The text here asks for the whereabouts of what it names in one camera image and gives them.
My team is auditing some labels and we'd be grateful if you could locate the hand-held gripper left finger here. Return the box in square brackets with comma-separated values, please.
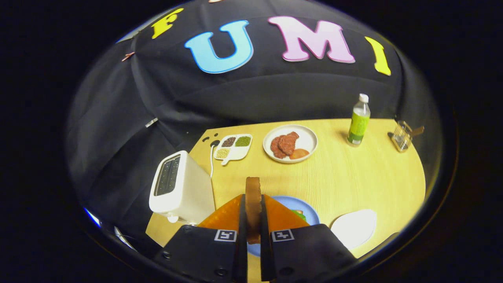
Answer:
[153, 193, 248, 283]

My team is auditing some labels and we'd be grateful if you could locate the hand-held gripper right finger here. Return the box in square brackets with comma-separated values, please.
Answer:
[259, 194, 358, 283]

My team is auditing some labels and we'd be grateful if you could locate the toasted bread slice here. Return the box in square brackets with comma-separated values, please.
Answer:
[245, 177, 263, 245]

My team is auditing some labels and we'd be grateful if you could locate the blue plate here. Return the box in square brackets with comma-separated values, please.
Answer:
[248, 195, 320, 258]

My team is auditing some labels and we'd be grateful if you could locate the white toaster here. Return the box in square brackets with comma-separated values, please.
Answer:
[149, 151, 216, 225]

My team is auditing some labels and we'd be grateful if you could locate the white oval plate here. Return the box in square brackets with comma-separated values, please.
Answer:
[330, 209, 378, 250]

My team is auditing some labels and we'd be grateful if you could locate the white divided bean tray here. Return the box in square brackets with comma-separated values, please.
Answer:
[213, 134, 253, 165]

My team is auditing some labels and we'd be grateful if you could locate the brown meat patty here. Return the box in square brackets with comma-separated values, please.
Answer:
[278, 132, 300, 156]
[270, 136, 287, 159]

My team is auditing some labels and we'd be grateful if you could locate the white plate with meat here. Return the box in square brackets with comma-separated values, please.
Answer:
[263, 125, 318, 164]

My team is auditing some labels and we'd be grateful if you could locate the green label plastic bottle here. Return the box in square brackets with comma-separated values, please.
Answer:
[346, 93, 371, 147]

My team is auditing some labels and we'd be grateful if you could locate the bright screen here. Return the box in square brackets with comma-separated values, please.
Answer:
[84, 208, 102, 228]

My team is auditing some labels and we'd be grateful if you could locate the clear glass holder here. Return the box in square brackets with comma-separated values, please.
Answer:
[387, 120, 425, 153]

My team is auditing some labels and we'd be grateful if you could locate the white power cord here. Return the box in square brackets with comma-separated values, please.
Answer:
[209, 141, 220, 179]

